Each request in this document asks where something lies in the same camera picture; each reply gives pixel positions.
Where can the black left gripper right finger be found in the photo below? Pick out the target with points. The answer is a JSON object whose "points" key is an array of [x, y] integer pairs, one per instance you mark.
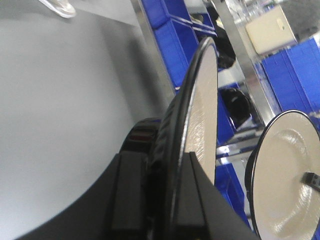
{"points": [[203, 213]]}

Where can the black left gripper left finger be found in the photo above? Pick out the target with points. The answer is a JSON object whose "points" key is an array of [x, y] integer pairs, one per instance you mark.
{"points": [[113, 208]]}

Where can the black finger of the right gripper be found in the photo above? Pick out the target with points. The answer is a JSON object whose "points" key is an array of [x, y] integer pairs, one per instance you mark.
{"points": [[312, 180]]}

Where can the cream plate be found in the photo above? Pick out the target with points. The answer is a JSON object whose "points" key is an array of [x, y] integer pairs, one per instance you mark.
{"points": [[189, 125], [281, 206]]}

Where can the grey shoe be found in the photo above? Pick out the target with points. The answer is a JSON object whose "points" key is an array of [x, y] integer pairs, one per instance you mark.
{"points": [[63, 8]]}

